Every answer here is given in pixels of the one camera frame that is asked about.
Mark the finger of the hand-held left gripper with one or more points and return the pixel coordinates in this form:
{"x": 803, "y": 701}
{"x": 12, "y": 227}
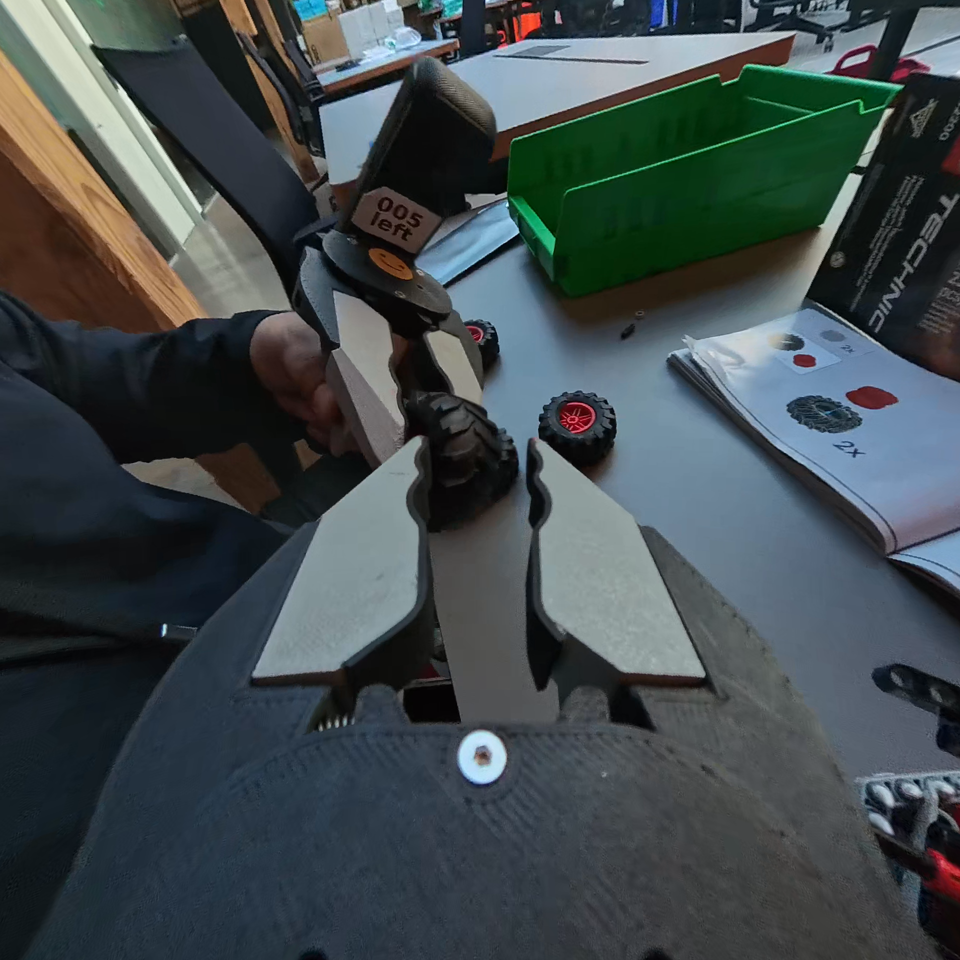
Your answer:
{"x": 364, "y": 360}
{"x": 457, "y": 364}

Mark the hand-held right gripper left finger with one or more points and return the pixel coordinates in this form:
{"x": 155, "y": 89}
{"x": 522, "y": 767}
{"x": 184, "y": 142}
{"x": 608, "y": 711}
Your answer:
{"x": 352, "y": 592}

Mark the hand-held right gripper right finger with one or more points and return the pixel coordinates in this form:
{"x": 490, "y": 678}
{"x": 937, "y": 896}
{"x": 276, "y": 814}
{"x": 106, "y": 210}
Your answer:
{"x": 607, "y": 592}

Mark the black toy tire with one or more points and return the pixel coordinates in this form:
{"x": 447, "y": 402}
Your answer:
{"x": 469, "y": 457}
{"x": 489, "y": 351}

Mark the instruction booklet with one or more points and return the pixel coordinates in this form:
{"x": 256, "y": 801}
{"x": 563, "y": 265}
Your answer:
{"x": 862, "y": 450}

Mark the person's left forearm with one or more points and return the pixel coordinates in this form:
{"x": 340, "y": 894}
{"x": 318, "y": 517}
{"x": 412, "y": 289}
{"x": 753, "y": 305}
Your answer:
{"x": 150, "y": 390}

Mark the black toy set box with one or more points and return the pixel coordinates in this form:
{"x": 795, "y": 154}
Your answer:
{"x": 892, "y": 247}

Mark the person's left hand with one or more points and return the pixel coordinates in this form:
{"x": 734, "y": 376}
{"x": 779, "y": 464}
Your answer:
{"x": 289, "y": 367}

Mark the grey table with brown edge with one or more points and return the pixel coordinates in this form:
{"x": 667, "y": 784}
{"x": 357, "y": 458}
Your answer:
{"x": 390, "y": 64}
{"x": 600, "y": 75}

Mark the dark flat plastic bag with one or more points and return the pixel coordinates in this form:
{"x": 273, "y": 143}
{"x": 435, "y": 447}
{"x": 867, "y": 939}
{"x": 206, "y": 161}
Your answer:
{"x": 472, "y": 244}

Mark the black toy wheel red rim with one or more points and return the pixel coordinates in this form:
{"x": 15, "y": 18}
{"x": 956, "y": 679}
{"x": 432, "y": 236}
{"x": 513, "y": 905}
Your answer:
{"x": 576, "y": 418}

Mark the cardboard box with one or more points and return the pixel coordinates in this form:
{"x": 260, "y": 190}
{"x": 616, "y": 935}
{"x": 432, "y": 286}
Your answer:
{"x": 326, "y": 41}

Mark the green plastic bin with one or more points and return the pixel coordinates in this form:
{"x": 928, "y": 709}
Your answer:
{"x": 675, "y": 217}

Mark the person's torso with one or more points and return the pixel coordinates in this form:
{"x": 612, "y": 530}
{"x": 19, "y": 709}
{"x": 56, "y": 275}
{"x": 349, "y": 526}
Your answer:
{"x": 90, "y": 562}

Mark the toy truck model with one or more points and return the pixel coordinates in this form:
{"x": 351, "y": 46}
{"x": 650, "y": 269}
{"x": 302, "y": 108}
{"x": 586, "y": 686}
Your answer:
{"x": 915, "y": 817}

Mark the red plastic crate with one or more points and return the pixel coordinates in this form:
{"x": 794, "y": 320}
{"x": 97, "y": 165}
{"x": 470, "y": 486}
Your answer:
{"x": 862, "y": 64}

